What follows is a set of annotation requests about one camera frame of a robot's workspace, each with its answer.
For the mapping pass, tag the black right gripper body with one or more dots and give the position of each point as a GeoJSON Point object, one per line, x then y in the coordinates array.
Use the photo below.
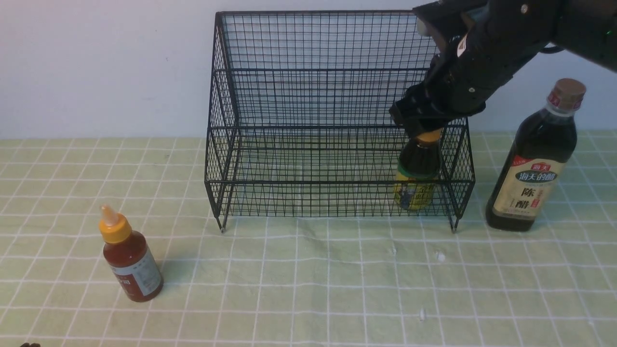
{"type": "Point", "coordinates": [464, 76]}

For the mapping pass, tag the tall dark vinegar bottle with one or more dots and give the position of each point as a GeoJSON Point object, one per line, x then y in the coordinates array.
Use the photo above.
{"type": "Point", "coordinates": [544, 143]}

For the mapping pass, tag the small dark bottle yellow label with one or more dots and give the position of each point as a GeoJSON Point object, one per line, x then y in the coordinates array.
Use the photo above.
{"type": "Point", "coordinates": [418, 165]}

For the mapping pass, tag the red sauce bottle yellow cap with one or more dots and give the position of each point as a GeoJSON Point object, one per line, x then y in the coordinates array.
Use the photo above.
{"type": "Point", "coordinates": [127, 253]}

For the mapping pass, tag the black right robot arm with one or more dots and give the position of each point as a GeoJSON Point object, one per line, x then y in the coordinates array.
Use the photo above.
{"type": "Point", "coordinates": [584, 27]}

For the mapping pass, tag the green checkered tablecloth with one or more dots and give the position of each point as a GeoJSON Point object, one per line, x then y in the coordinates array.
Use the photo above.
{"type": "Point", "coordinates": [296, 282]}

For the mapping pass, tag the black wire mesh rack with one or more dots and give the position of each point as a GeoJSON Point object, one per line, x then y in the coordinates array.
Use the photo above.
{"type": "Point", "coordinates": [298, 117]}

